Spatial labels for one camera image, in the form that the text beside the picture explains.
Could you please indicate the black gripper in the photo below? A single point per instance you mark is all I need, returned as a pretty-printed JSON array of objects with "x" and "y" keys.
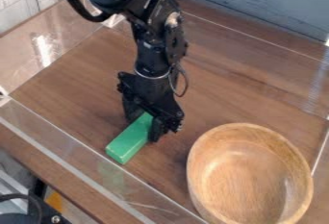
[{"x": 145, "y": 95}]

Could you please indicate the green rectangular block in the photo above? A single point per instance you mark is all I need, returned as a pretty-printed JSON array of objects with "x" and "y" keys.
[{"x": 132, "y": 140}]

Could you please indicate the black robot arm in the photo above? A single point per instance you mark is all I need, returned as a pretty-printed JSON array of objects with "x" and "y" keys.
[{"x": 157, "y": 27}]

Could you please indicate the brown wooden bowl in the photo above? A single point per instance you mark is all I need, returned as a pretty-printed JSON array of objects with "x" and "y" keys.
[{"x": 248, "y": 176}]

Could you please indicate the black device lower left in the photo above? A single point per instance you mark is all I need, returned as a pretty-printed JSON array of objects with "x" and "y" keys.
[{"x": 48, "y": 216}]

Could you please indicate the clear acrylic enclosure wall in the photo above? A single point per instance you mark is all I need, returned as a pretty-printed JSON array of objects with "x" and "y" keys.
[{"x": 255, "y": 75}]

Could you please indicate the clear acrylic corner bracket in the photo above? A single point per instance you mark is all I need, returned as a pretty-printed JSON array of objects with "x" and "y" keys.
[{"x": 114, "y": 20}]

